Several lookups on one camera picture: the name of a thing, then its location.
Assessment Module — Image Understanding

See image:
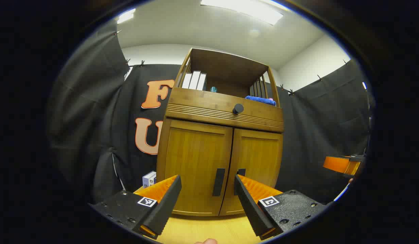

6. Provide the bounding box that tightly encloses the small ceiling light panel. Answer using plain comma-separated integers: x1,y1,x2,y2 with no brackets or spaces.
117,8,136,24

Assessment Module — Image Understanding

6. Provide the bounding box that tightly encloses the white and blue book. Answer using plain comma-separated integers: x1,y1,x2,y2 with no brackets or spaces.
142,171,157,188

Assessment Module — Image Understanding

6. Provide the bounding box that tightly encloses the wooden cabinet drawer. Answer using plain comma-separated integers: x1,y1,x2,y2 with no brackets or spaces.
166,87,284,133

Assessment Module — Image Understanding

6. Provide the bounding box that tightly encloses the wooden double-door shoe cabinet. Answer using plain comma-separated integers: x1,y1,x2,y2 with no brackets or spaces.
156,48,284,217

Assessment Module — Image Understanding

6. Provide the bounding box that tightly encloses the large ceiling light panel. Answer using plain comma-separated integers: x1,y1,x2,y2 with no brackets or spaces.
200,0,284,26

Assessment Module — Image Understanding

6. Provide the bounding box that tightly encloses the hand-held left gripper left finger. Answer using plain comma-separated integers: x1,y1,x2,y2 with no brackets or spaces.
88,175,182,240

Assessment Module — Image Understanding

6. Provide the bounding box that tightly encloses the black backdrop cloth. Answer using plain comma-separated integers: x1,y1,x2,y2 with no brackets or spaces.
48,20,371,204

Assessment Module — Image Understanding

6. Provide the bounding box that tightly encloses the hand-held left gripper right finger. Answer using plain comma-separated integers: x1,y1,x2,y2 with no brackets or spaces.
234,175,332,240

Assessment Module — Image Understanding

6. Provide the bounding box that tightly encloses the blue towel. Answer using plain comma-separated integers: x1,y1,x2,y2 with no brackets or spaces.
245,96,276,106

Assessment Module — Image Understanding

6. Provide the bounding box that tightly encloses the wooden shoe cabinet door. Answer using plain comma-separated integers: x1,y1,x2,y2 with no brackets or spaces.
219,128,284,216
164,119,234,215

